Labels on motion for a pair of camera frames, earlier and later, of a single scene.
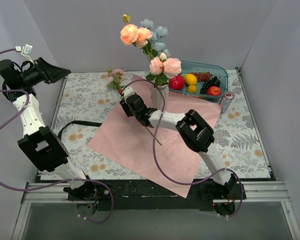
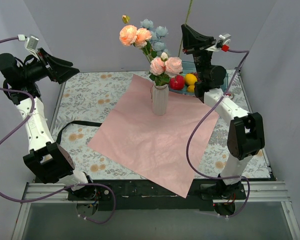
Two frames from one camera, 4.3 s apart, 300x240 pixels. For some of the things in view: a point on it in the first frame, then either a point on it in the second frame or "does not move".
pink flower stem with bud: x=115 y=77 -> x=187 y=16
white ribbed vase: x=157 y=98 does not move
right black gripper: x=126 y=102 -> x=198 y=47
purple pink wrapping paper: x=160 y=155 does not move
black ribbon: x=89 y=123 does not move
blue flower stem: x=158 y=33 does not move
